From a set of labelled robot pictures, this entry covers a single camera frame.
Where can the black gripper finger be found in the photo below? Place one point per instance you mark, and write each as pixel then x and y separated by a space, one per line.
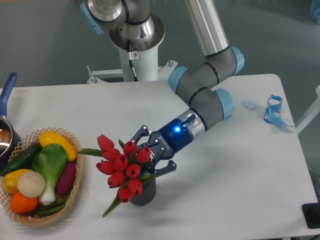
pixel 170 167
pixel 142 132

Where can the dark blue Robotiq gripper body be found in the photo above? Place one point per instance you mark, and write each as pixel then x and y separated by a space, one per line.
pixel 172 138

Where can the red tulip bouquet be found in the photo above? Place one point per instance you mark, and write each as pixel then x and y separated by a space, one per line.
pixel 124 170

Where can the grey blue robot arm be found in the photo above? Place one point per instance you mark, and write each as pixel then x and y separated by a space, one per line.
pixel 137 33

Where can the dark grey ribbed vase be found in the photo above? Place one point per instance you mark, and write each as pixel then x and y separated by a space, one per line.
pixel 148 190

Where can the small blue cap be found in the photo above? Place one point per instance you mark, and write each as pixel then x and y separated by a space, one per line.
pixel 248 104

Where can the purple sweet potato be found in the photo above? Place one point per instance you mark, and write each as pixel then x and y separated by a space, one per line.
pixel 67 179

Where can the green bok choy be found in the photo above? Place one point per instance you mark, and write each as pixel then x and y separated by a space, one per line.
pixel 50 162

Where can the woven wicker basket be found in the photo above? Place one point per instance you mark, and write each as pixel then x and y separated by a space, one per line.
pixel 30 218

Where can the green cucumber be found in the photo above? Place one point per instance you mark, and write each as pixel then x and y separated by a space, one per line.
pixel 23 160

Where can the white garlic bulb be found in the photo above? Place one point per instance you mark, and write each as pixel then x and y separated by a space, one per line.
pixel 31 184

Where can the green bean pods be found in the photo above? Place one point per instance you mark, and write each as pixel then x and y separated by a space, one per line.
pixel 51 209

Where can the yellow bell pepper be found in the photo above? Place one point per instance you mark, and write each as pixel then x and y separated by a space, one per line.
pixel 10 180

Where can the orange fruit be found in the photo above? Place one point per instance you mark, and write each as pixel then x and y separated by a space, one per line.
pixel 21 204

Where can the black device at edge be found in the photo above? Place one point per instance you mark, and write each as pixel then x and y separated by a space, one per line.
pixel 311 212

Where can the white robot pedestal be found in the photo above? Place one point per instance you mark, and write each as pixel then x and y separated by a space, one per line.
pixel 140 64

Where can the blue handled saucepan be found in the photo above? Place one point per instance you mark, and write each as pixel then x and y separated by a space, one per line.
pixel 9 138

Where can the white frame post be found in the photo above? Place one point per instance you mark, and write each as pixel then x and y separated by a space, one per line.
pixel 309 114

